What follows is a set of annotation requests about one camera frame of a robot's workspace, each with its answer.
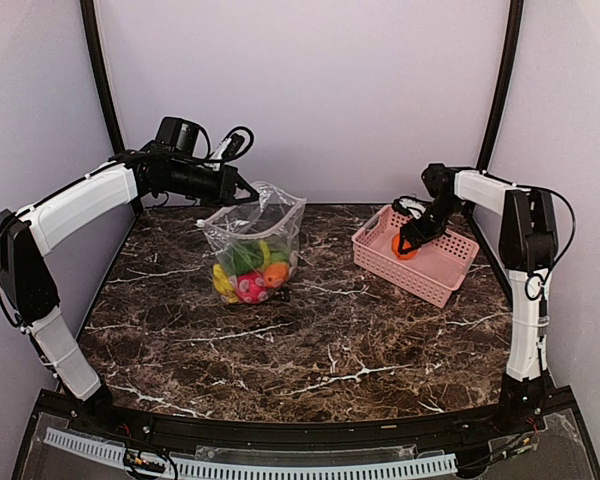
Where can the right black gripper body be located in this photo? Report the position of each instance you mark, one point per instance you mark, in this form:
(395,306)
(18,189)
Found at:
(434,225)

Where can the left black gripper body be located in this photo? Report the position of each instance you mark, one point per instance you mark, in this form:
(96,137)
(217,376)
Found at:
(224,187)

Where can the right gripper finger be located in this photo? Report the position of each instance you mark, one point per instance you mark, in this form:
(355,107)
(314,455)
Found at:
(412,248)
(399,245)

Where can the orange toy orange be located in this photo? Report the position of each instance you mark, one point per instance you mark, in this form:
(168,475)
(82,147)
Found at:
(397,257)

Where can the pink plastic basket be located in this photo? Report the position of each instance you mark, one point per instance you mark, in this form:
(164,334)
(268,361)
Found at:
(436,271)

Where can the clear zip top bag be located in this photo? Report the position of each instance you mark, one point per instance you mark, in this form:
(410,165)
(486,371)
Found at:
(276,218)

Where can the green toy pepper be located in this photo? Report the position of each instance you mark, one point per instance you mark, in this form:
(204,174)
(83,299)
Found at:
(244,257)

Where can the green toy watermelon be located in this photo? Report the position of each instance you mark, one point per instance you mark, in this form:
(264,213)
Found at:
(278,255)

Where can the yellow toy pear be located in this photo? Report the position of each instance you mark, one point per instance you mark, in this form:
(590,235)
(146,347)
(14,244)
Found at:
(223,285)

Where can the orange green toy mango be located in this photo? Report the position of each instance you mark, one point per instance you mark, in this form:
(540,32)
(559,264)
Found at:
(276,274)

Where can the red toy apple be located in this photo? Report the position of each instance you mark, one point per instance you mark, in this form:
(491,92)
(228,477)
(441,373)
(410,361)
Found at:
(251,288)

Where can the yellow toy banana bunch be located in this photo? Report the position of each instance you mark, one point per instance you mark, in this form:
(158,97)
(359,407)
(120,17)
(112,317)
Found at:
(266,253)

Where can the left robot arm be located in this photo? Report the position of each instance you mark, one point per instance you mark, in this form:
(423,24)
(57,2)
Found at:
(166,165)

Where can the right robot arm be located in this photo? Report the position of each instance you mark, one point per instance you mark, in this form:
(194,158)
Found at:
(537,227)

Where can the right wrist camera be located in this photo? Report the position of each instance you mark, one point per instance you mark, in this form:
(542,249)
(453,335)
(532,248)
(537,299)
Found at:
(409,206)

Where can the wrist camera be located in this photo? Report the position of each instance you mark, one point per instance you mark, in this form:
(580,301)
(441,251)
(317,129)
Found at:
(237,142)
(409,206)

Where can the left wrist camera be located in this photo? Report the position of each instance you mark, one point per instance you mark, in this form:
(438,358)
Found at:
(237,142)

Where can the black front rail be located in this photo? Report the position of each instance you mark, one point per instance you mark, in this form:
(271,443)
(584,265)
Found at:
(470,433)

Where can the left black frame post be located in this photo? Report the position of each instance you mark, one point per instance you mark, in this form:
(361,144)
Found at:
(100,74)

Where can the black frame post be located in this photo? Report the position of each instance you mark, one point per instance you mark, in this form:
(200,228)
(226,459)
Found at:
(501,90)
(100,74)

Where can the right black frame post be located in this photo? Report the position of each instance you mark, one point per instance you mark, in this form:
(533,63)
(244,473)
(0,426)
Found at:
(501,90)

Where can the white slotted cable duct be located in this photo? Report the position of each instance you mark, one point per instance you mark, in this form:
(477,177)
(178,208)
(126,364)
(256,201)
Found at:
(232,463)

